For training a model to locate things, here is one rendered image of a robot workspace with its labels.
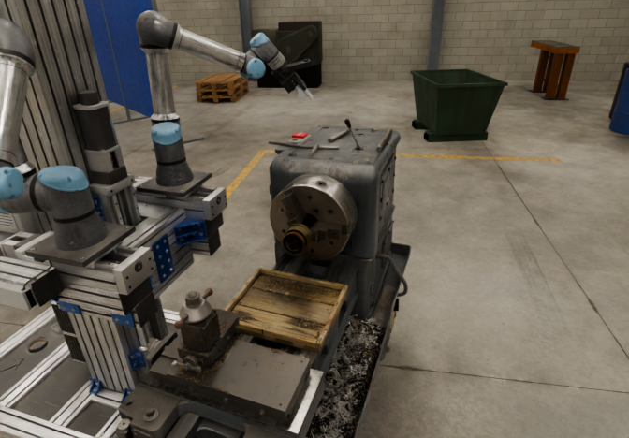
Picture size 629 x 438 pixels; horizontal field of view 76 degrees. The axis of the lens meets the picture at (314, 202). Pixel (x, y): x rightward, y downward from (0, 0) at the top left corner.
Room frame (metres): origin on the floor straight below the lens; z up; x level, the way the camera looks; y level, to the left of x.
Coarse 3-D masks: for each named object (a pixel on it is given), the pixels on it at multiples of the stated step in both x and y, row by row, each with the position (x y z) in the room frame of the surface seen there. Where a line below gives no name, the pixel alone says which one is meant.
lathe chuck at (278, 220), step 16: (304, 192) 1.31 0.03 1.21; (320, 192) 1.29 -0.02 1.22; (336, 192) 1.32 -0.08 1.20; (272, 208) 1.36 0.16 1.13; (304, 208) 1.31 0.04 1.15; (320, 208) 1.29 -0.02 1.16; (336, 208) 1.27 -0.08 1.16; (352, 208) 1.33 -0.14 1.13; (272, 224) 1.36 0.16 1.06; (304, 224) 1.37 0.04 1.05; (352, 224) 1.30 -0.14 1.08; (320, 240) 1.29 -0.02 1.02; (336, 240) 1.27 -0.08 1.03; (304, 256) 1.32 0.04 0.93; (320, 256) 1.29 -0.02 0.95
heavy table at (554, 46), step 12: (540, 48) 9.04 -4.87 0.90; (552, 48) 8.40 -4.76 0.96; (564, 48) 8.14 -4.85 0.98; (576, 48) 8.10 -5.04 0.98; (540, 60) 9.01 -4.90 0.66; (552, 60) 8.94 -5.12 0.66; (564, 60) 8.25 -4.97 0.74; (540, 72) 8.97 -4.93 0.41; (552, 72) 8.21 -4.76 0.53; (564, 72) 8.17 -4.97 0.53; (540, 84) 8.96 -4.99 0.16; (552, 84) 8.20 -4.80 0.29; (564, 84) 8.16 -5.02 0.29; (552, 96) 8.19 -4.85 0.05; (564, 96) 8.15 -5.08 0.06
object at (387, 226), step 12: (384, 228) 1.64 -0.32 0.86; (384, 240) 1.67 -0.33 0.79; (276, 252) 1.55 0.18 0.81; (384, 252) 1.67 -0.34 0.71; (312, 264) 1.47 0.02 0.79; (324, 264) 1.45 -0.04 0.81; (360, 264) 1.39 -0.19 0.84; (372, 264) 1.43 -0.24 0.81; (384, 264) 1.73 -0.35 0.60; (360, 276) 1.39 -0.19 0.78; (372, 276) 1.45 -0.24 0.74; (384, 276) 1.69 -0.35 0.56; (360, 288) 1.39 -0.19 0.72; (372, 288) 1.42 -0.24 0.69; (360, 300) 1.39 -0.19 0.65; (372, 300) 1.45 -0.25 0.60; (360, 312) 1.39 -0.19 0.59; (372, 312) 1.42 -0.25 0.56
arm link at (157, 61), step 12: (144, 48) 1.67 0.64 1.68; (156, 48) 1.67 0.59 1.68; (156, 60) 1.68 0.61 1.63; (156, 72) 1.68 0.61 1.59; (168, 72) 1.71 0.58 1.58; (156, 84) 1.68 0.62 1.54; (168, 84) 1.70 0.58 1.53; (156, 96) 1.68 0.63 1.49; (168, 96) 1.69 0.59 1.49; (156, 108) 1.68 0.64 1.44; (168, 108) 1.69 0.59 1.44; (156, 120) 1.66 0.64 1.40; (168, 120) 1.67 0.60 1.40
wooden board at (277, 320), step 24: (264, 288) 1.19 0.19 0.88; (288, 288) 1.19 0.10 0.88; (312, 288) 1.18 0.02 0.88; (336, 288) 1.17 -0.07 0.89; (240, 312) 1.07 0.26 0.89; (264, 312) 1.06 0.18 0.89; (288, 312) 1.06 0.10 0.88; (312, 312) 1.06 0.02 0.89; (336, 312) 1.04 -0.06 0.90; (264, 336) 0.96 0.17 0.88; (288, 336) 0.93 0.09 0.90; (312, 336) 0.95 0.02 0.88
